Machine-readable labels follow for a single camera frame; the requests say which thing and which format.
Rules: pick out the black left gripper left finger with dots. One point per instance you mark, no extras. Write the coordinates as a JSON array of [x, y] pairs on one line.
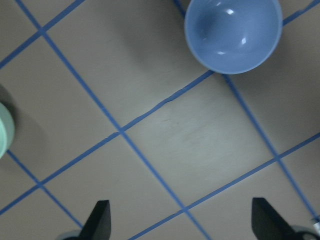
[[98, 224]]

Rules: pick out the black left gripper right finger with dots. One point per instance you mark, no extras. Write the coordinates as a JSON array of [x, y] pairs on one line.
[[268, 224]]

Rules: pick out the green ceramic bowl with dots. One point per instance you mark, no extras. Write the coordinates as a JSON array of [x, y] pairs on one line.
[[7, 129]]

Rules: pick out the blue ceramic bowl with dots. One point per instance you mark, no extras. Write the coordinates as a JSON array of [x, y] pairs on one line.
[[232, 36]]

